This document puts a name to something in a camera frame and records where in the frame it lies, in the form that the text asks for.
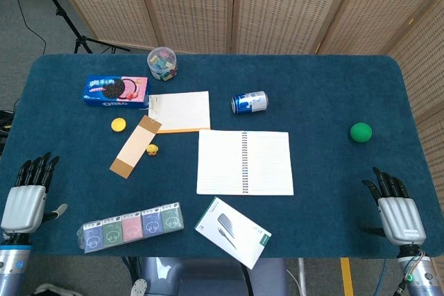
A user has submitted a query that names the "black cable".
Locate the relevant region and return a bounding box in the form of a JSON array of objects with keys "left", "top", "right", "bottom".
[{"left": 5, "top": 0, "right": 47, "bottom": 55}]

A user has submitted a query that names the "white Ugreen adapter box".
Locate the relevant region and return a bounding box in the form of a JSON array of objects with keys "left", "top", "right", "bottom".
[{"left": 194, "top": 196, "right": 273, "bottom": 270}]

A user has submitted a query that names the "beige and brown paper bookmark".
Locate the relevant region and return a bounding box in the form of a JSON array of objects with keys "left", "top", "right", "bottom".
[{"left": 109, "top": 114, "right": 163, "bottom": 180}]

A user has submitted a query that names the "dark blue table mat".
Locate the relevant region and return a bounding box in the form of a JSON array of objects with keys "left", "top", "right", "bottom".
[{"left": 0, "top": 53, "right": 444, "bottom": 259}]

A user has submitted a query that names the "blue and white drink can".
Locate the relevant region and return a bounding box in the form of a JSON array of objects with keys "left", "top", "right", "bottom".
[{"left": 230, "top": 90, "right": 269, "bottom": 114}]

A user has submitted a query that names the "blue Oreo cookie box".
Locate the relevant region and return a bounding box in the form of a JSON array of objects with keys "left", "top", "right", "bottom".
[{"left": 82, "top": 74, "right": 151, "bottom": 110}]

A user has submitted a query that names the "multicolour tissue pack bundle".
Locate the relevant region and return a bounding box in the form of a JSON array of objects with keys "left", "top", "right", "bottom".
[{"left": 76, "top": 201, "right": 185, "bottom": 254}]

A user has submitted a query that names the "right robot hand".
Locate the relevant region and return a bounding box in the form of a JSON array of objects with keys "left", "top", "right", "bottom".
[{"left": 359, "top": 166, "right": 427, "bottom": 246}]

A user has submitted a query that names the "black tripod stand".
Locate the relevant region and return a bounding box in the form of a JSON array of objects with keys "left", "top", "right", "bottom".
[{"left": 26, "top": 0, "right": 131, "bottom": 55}]

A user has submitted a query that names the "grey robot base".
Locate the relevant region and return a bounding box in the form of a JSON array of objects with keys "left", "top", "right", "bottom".
[{"left": 121, "top": 256, "right": 289, "bottom": 296}]

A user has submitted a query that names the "cream notepad with orange edge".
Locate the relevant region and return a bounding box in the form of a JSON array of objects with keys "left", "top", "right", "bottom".
[{"left": 148, "top": 91, "right": 212, "bottom": 134}]

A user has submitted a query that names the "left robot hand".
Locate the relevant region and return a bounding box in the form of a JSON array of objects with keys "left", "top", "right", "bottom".
[{"left": 0, "top": 152, "right": 69, "bottom": 235}]

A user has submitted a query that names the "green foam ball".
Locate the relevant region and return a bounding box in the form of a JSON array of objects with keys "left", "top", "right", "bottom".
[{"left": 349, "top": 122, "right": 373, "bottom": 144}]

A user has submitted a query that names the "open spiral notebook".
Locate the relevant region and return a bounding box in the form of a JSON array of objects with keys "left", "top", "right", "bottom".
[{"left": 196, "top": 129, "right": 295, "bottom": 196}]

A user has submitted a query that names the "clear jar of binder clips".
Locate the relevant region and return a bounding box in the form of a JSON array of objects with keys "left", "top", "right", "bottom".
[{"left": 146, "top": 46, "right": 179, "bottom": 82}]

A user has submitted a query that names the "wicker folding screen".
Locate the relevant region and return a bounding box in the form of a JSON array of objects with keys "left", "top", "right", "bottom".
[{"left": 44, "top": 0, "right": 444, "bottom": 220}]

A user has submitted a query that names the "yellow round cap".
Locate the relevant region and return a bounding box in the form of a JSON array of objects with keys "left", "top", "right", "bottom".
[{"left": 110, "top": 117, "right": 127, "bottom": 133}]

